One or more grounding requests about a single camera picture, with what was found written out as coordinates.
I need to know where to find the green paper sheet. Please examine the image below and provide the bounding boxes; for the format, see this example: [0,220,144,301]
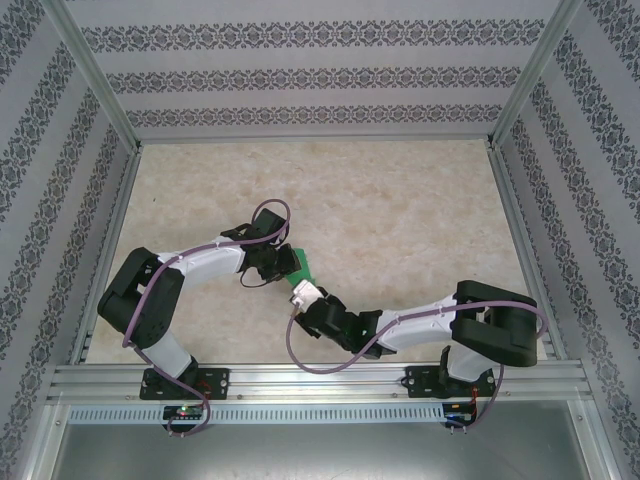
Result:
[284,247,319,292]

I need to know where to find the grey metal sheet tray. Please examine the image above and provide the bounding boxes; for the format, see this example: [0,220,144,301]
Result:
[42,399,619,480]

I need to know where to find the left gripper thin black cable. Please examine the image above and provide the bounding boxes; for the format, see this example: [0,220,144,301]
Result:
[238,267,274,290]

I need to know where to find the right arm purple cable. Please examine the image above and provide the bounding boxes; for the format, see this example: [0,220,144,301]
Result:
[286,298,550,436]

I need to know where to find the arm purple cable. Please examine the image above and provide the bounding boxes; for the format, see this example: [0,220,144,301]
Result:
[286,298,550,436]
[122,198,292,440]

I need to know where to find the aluminium mounting rail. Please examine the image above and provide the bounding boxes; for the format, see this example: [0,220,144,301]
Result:
[47,363,594,401]

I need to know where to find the slotted grey cable duct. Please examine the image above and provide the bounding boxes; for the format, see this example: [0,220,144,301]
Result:
[67,402,446,426]

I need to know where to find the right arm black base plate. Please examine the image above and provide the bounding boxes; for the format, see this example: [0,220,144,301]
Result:
[407,364,501,400]

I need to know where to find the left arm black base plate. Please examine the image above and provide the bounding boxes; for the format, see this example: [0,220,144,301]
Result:
[139,367,231,401]

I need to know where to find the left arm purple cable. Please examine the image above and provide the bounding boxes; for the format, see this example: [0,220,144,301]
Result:
[122,198,292,440]

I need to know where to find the aluminium side rail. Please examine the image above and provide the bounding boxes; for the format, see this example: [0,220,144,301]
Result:
[489,144,571,364]
[67,144,144,366]

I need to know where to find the aluminium frame post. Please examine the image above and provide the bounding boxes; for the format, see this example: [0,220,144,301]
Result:
[43,0,144,151]
[485,0,587,151]

